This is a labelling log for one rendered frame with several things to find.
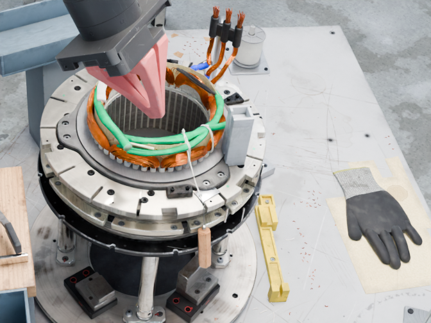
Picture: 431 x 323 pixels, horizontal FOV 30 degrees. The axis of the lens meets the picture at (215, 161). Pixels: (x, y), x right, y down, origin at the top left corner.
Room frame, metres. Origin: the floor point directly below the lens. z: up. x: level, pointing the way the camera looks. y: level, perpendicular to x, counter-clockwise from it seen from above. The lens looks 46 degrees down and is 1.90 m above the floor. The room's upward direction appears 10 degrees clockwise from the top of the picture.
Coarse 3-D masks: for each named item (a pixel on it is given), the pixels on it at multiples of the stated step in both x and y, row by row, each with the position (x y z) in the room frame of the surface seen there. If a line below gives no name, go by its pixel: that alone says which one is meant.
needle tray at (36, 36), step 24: (48, 0) 1.10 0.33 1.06; (0, 24) 1.04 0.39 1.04; (24, 24) 1.07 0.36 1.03; (48, 24) 1.08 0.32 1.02; (72, 24) 1.10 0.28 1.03; (0, 48) 1.00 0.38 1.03; (24, 48) 0.97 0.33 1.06; (48, 48) 0.99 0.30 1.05; (0, 72) 0.94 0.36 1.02; (48, 72) 1.00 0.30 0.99; (72, 72) 1.03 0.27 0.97; (48, 96) 1.00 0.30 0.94
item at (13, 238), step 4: (4, 224) 0.60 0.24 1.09; (8, 224) 0.60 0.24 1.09; (8, 228) 0.59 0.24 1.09; (12, 228) 0.59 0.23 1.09; (8, 232) 0.59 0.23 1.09; (12, 232) 0.59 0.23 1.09; (8, 236) 0.59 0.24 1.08; (12, 236) 0.58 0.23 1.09; (16, 236) 0.58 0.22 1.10; (12, 240) 0.58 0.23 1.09; (16, 240) 0.58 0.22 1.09; (12, 244) 0.58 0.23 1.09; (16, 244) 0.57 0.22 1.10; (20, 244) 0.57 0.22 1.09; (16, 248) 0.57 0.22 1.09; (20, 248) 0.57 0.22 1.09; (16, 252) 0.57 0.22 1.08; (20, 252) 0.57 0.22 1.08
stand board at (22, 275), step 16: (0, 176) 0.70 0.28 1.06; (16, 176) 0.70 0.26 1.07; (0, 192) 0.67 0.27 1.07; (16, 192) 0.67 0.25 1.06; (0, 208) 0.64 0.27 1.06; (16, 208) 0.65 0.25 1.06; (0, 224) 0.62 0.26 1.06; (16, 224) 0.62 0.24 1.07; (0, 240) 0.59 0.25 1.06; (32, 256) 0.58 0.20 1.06; (0, 272) 0.55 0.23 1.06; (16, 272) 0.55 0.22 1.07; (32, 272) 0.56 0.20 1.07; (0, 288) 0.52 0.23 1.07; (16, 288) 0.53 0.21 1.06; (32, 288) 0.54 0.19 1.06
